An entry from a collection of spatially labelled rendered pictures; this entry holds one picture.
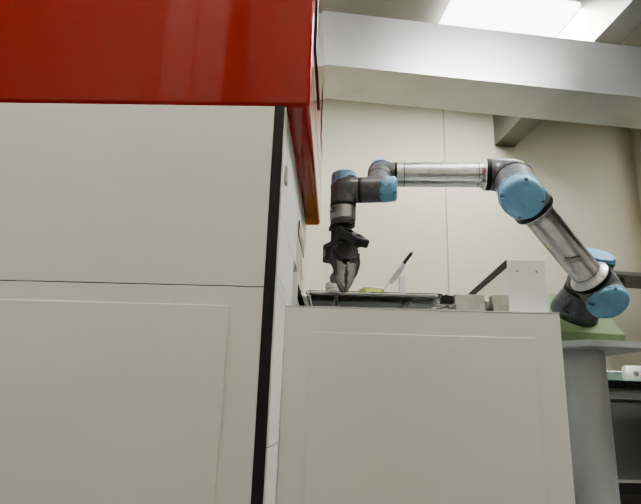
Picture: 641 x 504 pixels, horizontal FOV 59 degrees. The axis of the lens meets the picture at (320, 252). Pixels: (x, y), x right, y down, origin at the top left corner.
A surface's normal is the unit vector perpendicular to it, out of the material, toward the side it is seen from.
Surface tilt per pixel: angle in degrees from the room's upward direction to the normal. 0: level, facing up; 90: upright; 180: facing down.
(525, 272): 90
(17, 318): 90
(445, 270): 90
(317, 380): 90
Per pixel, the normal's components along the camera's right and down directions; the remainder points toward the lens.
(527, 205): -0.23, 0.37
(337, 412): -0.03, -0.27
